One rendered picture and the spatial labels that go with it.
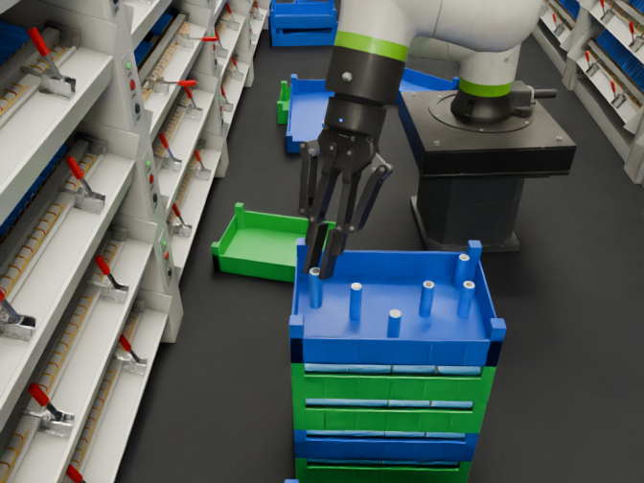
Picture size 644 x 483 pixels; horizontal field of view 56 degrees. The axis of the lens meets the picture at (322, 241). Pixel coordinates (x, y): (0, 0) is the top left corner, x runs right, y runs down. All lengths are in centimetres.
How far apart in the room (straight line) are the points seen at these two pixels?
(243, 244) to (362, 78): 97
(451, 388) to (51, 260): 60
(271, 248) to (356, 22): 96
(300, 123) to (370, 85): 141
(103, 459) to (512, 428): 75
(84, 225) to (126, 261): 23
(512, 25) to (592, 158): 149
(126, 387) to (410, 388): 54
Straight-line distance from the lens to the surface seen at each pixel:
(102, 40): 105
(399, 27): 76
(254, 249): 162
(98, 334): 105
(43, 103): 89
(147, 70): 138
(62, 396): 98
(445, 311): 100
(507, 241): 169
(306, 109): 220
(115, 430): 116
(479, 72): 148
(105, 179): 107
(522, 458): 125
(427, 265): 104
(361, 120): 76
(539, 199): 193
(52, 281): 88
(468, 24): 75
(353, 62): 75
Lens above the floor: 100
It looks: 37 degrees down
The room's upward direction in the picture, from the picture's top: straight up
